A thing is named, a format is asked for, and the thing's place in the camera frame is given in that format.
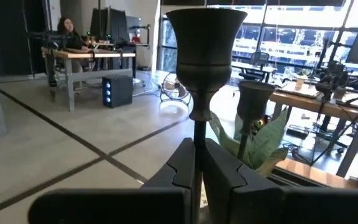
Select green leafy plant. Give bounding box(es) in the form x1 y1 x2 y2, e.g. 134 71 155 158
208 107 289 178

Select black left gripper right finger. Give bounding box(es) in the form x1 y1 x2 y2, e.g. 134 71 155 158
201 138 358 224

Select black computer tower blue lights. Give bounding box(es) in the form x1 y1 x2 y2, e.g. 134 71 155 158
101 74 134 109

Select tall gold candlestick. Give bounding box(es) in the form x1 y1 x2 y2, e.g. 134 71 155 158
236 80 276 162

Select black floor fan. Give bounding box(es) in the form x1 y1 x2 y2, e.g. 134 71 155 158
159 71 193 107

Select wooden desk grey legs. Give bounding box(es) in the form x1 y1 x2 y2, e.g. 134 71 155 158
41 46 136 112
268 88 358 178

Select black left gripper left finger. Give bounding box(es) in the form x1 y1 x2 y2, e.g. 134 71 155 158
28 138 196 224

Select black curtain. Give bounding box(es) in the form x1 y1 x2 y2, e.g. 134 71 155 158
0 0 48 77

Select person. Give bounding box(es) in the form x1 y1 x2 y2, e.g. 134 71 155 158
50 16 91 90

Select short gold candlestick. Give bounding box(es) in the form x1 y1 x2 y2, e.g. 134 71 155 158
165 7 248 190

